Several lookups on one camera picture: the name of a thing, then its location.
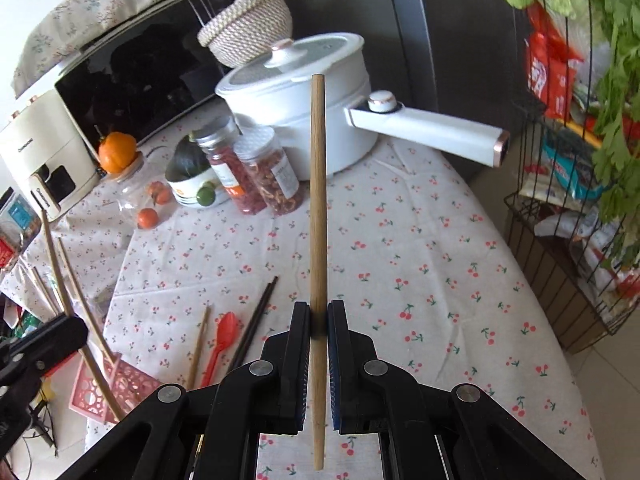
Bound jar of red goji berries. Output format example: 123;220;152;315
192;117;268;216

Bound black wire rack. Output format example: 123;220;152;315
502;0;640;356

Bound white ceramic bowl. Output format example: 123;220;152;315
165;160;228;208

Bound jar of dried fruit slices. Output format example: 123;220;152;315
234;125;305;216

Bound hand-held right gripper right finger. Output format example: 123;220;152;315
326;300;583;480

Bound dark brown chopstick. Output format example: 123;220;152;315
235;276;279;368
227;280;273;373

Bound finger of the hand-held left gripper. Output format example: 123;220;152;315
10;312;103;378

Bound teal snack packet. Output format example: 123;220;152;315
542;140;616;201

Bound cream air fryer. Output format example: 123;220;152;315
0;95;101;218

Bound light wooden chopstick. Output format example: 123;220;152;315
56;236;117;363
187;306;212;391
41;208;126;420
310;74;327;471

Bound black microwave oven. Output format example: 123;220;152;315
54;0;261;156

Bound white pot lid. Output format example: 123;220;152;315
215;33;366;96

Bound red snack bag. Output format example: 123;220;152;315
525;2;583;121

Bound white electric pot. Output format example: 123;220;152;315
215;33;511;176

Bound bunch of green celery leaves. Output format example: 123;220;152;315
560;0;640;271

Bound red plastic spoon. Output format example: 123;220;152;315
201;311;240;388

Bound cherry print side cloth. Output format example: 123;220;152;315
0;175;146;311

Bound cherry print tablecloth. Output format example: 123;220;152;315
85;105;601;480

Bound pink openwork utensil basket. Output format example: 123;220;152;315
69;350;161;426

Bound white snack packets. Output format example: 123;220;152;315
535;210;640;311

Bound dark green pumpkin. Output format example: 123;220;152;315
165;132;206;181

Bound clear container with blue label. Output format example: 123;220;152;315
0;187;43;246

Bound clear glass jar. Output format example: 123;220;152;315
102;152;173;231

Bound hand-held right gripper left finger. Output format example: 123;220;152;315
62;301;313;480

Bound woven rope lidded basket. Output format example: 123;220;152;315
197;0;293;68

